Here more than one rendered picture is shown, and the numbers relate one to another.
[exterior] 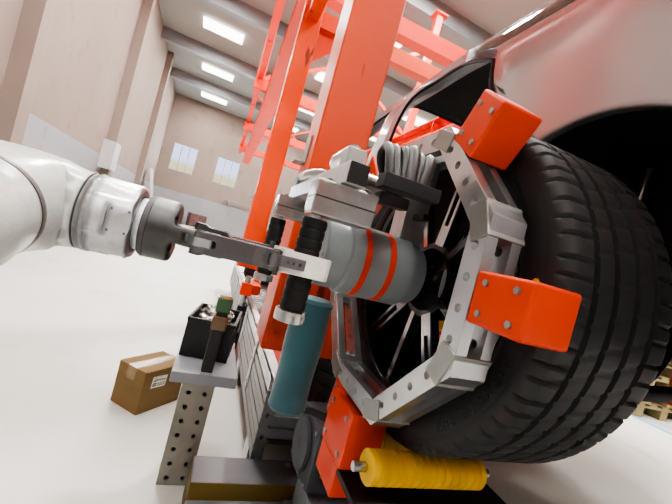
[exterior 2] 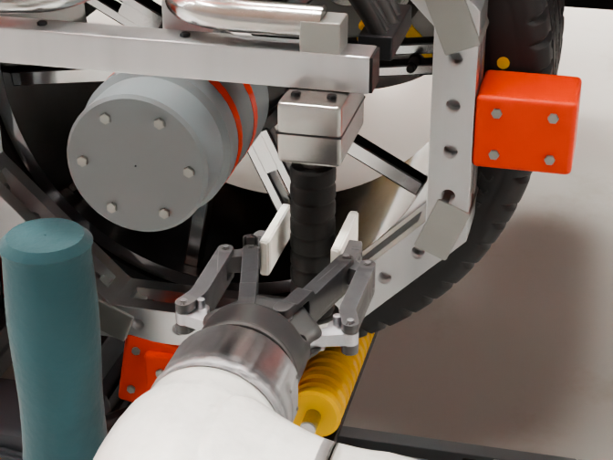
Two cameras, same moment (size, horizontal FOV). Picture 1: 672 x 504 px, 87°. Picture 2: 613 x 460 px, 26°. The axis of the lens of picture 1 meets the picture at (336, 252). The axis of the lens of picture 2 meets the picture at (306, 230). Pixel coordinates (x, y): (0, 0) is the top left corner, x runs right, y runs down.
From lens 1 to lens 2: 0.95 m
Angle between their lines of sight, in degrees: 61
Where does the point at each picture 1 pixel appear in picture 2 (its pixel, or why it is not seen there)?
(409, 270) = (264, 95)
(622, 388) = not seen: hidden behind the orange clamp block
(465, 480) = not seen: hidden behind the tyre
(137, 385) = not seen: outside the picture
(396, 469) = (343, 384)
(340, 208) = (351, 130)
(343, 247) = (213, 140)
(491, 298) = (512, 131)
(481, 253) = (473, 72)
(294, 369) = (89, 386)
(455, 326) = (454, 177)
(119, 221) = (294, 399)
